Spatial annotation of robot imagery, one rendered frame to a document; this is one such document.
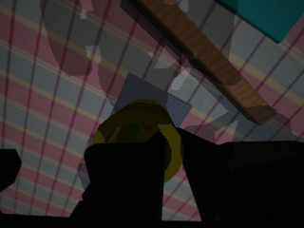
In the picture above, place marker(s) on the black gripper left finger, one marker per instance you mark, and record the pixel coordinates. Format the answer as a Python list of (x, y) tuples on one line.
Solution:
[(139, 159)]

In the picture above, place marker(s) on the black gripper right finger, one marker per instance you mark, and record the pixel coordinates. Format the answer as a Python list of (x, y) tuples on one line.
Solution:
[(210, 168)]

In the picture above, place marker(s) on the brown wooden bar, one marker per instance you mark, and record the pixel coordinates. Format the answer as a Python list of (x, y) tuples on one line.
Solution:
[(168, 18)]

